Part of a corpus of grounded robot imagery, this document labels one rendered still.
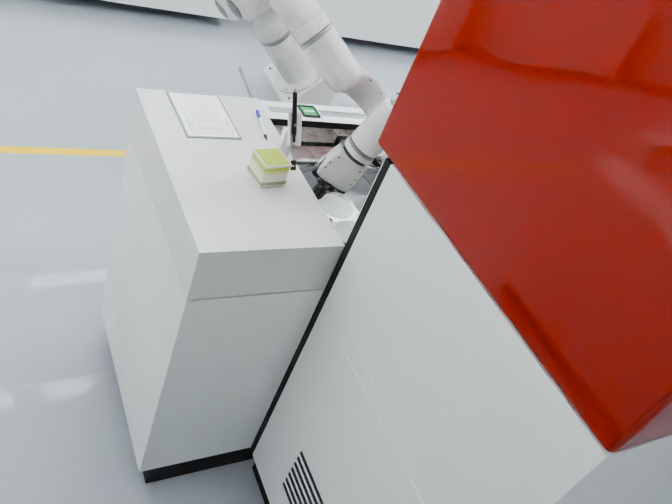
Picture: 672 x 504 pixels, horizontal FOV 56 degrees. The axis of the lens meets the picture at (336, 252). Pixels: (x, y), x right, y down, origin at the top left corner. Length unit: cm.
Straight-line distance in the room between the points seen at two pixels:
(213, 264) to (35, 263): 135
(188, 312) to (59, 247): 130
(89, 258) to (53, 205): 33
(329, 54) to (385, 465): 91
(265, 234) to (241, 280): 12
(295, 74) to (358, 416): 120
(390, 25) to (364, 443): 417
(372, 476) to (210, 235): 64
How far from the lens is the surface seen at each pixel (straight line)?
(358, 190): 179
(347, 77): 150
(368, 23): 516
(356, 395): 148
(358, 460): 152
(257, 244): 137
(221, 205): 145
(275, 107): 190
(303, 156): 188
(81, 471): 210
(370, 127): 153
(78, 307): 247
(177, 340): 152
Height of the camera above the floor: 185
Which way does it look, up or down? 38 degrees down
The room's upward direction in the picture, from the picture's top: 25 degrees clockwise
